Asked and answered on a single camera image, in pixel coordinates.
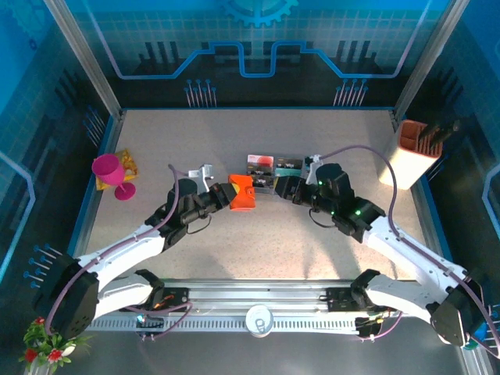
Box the orange card holder wallet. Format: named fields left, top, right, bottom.
left=228, top=174, right=257, bottom=212

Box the clear acrylic card stand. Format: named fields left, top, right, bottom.
left=245, top=154, right=306, bottom=196

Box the beige utensil holder orange inside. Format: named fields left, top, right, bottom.
left=377, top=120, right=445, bottom=191

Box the yellow snack packet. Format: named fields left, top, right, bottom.
left=95, top=148, right=141, bottom=191

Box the pink plastic goblet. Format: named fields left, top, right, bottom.
left=91, top=153, right=137, bottom=202

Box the white tin can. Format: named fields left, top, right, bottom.
left=245, top=304, right=274, bottom=338

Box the artificial plant with red flowers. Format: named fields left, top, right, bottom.
left=18, top=316, right=93, bottom=375

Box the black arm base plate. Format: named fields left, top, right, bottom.
left=118, top=286, right=191, bottom=313
left=326, top=287, right=368, bottom=313

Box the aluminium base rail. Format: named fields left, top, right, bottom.
left=89, top=277, right=442, bottom=333

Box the black utensil handle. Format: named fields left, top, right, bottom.
left=420, top=123, right=442, bottom=148
left=433, top=119, right=462, bottom=144

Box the grey slotted cable duct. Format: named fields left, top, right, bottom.
left=76, top=318, right=360, bottom=333

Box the aluminium frame post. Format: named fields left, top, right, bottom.
left=392, top=0, right=460, bottom=120
left=42, top=0, right=125, bottom=120

